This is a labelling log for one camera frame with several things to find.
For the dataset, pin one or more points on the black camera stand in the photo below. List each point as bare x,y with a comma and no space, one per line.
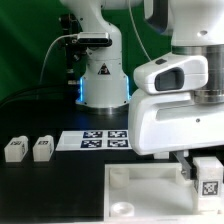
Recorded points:
73,54

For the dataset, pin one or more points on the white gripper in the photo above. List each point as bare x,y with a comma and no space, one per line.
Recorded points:
173,122

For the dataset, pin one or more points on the silver external camera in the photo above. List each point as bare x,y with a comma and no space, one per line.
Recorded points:
92,39

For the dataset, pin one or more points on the white marker sheet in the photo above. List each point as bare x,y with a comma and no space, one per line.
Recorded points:
87,140

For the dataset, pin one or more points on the white square tabletop part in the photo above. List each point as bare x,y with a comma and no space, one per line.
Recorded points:
152,193

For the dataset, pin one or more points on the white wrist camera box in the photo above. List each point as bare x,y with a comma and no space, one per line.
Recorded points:
172,73

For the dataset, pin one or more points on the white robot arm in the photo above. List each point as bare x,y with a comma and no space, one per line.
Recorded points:
195,26

